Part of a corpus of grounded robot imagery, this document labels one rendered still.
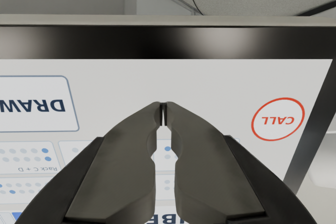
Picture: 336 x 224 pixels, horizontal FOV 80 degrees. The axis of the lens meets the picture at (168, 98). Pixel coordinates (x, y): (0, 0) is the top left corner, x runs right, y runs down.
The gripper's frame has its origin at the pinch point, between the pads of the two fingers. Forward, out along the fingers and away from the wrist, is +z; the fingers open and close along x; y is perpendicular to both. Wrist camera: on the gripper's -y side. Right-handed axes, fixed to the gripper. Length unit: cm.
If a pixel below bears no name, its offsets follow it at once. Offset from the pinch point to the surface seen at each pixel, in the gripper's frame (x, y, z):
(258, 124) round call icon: 7.4, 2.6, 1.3
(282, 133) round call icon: 9.6, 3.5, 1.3
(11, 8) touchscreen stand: -17.8, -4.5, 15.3
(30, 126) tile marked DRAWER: -10.0, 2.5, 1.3
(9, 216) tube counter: -15.4, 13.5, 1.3
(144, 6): -10, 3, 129
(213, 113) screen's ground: 3.8, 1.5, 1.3
